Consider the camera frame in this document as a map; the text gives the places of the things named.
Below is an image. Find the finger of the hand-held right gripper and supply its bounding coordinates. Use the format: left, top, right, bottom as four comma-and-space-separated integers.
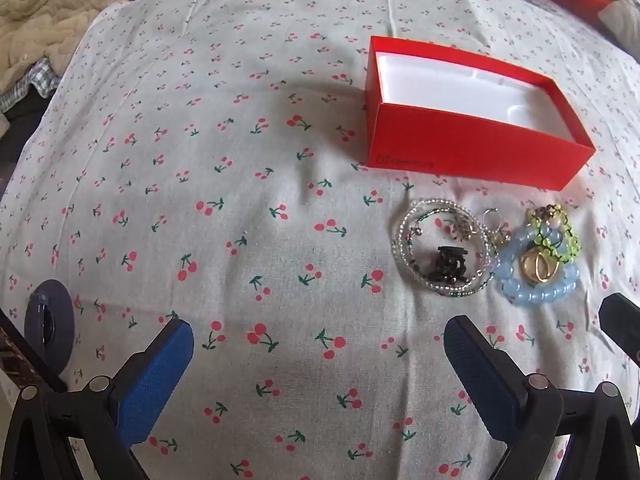
598, 292, 640, 366

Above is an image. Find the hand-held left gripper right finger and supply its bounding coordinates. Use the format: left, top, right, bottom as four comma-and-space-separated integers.
444, 315, 640, 480

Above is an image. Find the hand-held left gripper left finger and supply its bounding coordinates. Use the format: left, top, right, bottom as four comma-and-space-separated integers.
0, 317, 196, 480

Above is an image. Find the blue bead bracelet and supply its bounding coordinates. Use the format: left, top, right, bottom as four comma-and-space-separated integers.
494, 225, 581, 308

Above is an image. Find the black hair claw clip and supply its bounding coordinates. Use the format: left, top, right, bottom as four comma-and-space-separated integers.
425, 245, 472, 281

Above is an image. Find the green bead bracelet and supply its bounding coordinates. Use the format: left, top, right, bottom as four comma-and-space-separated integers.
526, 204, 581, 263

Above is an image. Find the small gold earring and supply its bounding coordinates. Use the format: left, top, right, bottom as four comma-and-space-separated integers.
447, 215, 478, 241

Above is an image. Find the clear bead necklace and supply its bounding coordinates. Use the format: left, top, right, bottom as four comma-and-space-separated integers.
391, 198, 501, 298

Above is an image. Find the silver ring with charms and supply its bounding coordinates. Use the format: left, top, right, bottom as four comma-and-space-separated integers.
481, 208, 511, 248

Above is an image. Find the red cardboard box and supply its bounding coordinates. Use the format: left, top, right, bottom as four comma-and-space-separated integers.
364, 36, 597, 192

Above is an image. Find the dark grey round disc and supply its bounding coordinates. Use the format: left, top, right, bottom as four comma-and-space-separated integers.
24, 282, 77, 371

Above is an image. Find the cherry print bed sheet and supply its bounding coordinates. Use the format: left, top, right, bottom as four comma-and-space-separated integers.
0, 0, 640, 480

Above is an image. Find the plaid cloth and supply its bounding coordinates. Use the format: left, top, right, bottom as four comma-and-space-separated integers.
27, 57, 63, 96

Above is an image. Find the beige quilted blanket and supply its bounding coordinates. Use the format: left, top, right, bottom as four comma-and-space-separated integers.
0, 0, 131, 106

